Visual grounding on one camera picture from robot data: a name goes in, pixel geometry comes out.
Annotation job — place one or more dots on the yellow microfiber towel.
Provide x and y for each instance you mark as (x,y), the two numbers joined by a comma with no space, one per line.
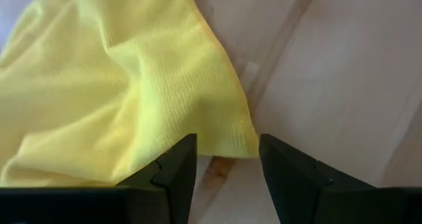
(115,85)

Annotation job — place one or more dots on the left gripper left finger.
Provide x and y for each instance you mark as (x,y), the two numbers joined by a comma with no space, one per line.
(132,204)

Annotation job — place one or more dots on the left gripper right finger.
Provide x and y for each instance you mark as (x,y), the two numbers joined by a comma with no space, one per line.
(329,204)

